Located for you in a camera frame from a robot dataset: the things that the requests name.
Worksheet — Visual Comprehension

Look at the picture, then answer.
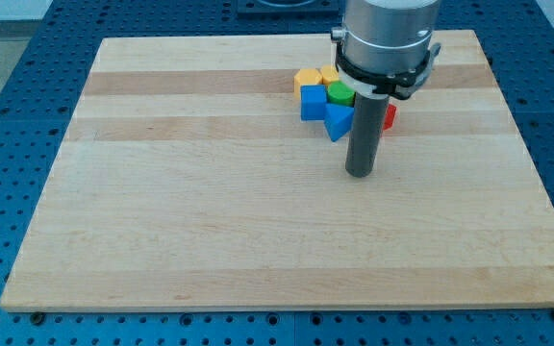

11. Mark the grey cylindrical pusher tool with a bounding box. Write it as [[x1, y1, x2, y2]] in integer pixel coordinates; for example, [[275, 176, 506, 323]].
[[345, 94, 390, 178]]

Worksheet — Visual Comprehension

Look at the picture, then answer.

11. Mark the yellow hexagon block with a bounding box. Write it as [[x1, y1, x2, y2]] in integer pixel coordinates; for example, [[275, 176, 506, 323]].
[[293, 68, 323, 100]]

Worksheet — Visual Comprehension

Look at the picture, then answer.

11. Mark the red block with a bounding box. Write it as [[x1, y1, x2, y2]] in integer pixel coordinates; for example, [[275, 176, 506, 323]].
[[383, 104, 397, 130]]

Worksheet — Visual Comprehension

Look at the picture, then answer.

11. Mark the small yellow block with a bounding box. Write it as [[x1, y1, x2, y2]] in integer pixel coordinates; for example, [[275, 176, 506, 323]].
[[319, 64, 340, 87]]

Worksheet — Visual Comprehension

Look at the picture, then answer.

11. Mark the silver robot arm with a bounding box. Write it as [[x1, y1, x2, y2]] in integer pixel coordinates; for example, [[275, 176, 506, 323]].
[[331, 0, 441, 100]]

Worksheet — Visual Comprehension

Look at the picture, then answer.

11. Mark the blue cube block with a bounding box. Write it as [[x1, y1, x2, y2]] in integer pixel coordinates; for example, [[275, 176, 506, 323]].
[[300, 85, 327, 121]]

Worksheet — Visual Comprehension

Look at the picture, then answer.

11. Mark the wooden board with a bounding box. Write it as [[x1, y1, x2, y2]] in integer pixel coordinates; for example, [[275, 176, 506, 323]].
[[0, 30, 554, 312]]

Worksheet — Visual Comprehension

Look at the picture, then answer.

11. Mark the blue triangle block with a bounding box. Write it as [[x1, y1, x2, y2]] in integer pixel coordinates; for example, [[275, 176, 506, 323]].
[[324, 104, 354, 142]]

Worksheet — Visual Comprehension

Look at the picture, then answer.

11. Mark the green cylinder block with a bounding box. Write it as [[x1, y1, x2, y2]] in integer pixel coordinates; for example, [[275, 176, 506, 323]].
[[327, 81, 355, 107]]

